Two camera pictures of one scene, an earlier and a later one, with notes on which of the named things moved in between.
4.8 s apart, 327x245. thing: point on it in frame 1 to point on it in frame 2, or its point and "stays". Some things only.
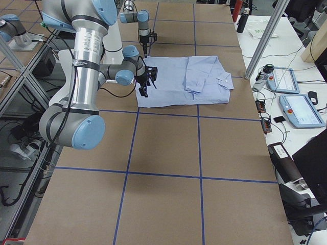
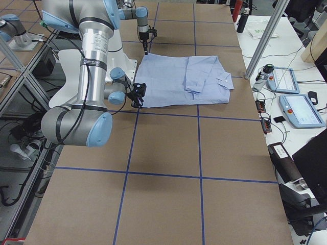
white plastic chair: (69, 60) stays
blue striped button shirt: (168, 80) stays
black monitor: (311, 161) stays
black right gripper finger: (142, 91) to (134, 104)
